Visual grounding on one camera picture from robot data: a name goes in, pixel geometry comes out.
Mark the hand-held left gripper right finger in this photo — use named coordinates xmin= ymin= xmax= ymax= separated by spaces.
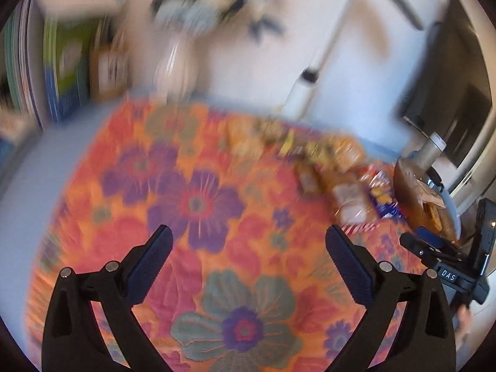
xmin=325 ymin=225 xmax=458 ymax=372

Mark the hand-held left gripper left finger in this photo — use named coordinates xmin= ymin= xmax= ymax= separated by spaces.
xmin=42 ymin=224 xmax=174 ymax=372

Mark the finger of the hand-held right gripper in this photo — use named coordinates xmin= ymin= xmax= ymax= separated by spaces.
xmin=400 ymin=232 xmax=466 ymax=268
xmin=416 ymin=227 xmax=460 ymax=252

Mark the brown woven basket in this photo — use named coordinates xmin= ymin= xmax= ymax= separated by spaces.
xmin=393 ymin=156 xmax=463 ymax=241

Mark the blue orange snack bag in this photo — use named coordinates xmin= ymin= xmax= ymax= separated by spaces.
xmin=364 ymin=166 xmax=404 ymax=219

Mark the row of snack packets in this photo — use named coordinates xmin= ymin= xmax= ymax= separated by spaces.
xmin=223 ymin=118 xmax=378 ymax=235

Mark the person's right hand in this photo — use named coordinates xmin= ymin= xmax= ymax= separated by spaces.
xmin=454 ymin=305 xmax=472 ymax=343

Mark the floral orange table cloth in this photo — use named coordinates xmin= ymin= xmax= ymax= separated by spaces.
xmin=25 ymin=99 xmax=460 ymax=372

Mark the silver monitor stand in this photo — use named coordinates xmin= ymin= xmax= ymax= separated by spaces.
xmin=410 ymin=132 xmax=447 ymax=181

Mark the black computer monitor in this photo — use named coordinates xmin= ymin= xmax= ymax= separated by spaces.
xmin=400 ymin=0 xmax=494 ymax=168

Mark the white ribbed vase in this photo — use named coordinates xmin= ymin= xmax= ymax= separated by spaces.
xmin=153 ymin=39 xmax=199 ymax=103

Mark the white desk lamp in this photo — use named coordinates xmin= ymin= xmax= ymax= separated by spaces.
xmin=284 ymin=0 xmax=425 ymax=122

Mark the brown cardboard pen holder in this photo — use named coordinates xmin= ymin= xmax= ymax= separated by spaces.
xmin=90 ymin=33 xmax=131 ymax=102

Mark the green and blue box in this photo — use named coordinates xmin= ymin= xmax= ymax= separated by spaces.
xmin=42 ymin=17 xmax=98 ymax=122

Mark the stack of books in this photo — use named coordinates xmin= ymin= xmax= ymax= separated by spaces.
xmin=0 ymin=0 xmax=44 ymax=126

